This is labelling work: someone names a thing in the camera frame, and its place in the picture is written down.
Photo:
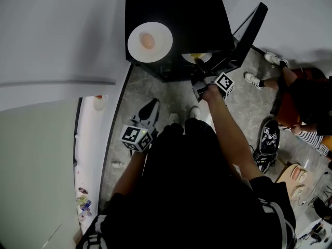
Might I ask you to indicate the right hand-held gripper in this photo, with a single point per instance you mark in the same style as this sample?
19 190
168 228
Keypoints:
224 83

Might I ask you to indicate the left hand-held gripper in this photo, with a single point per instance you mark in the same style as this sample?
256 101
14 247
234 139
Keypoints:
135 136

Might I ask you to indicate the yellow food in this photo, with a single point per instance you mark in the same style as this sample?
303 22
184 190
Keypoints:
196 55

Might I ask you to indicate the white plate with yellow food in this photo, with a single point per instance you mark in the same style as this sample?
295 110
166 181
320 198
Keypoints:
208 56

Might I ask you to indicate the brown round food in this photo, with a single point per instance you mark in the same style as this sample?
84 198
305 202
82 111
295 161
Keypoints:
147 40

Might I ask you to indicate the white plate with brown food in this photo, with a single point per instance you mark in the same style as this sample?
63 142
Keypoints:
135 48

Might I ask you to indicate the person's left forearm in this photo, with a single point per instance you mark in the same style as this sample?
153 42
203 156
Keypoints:
129 172

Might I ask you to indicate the person's right forearm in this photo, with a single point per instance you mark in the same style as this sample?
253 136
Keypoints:
233 139

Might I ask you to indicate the person's right hand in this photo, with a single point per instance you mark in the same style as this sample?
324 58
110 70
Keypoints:
213 91

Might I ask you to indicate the person's white shoe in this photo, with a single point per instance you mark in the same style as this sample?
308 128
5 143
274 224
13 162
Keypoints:
194 112
173 118

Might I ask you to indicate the white bowl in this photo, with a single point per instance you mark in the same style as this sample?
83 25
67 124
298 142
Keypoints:
100 103

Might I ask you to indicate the white crumpled wrapper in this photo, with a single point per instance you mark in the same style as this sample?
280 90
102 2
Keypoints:
118 164

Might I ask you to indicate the white shelf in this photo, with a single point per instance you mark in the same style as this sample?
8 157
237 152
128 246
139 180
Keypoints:
86 144

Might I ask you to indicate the person's black clothing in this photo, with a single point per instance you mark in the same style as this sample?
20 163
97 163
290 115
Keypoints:
186 191

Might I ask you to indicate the cluster of small bottles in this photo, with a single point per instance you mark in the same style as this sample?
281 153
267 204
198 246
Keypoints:
84 202

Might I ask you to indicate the wooden board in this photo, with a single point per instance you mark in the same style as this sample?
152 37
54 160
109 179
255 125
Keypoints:
291 176

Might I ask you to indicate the black tripod stand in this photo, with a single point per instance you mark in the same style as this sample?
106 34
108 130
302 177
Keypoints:
321 206

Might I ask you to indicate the white table with clutter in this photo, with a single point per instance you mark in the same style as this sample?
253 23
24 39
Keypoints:
315 233

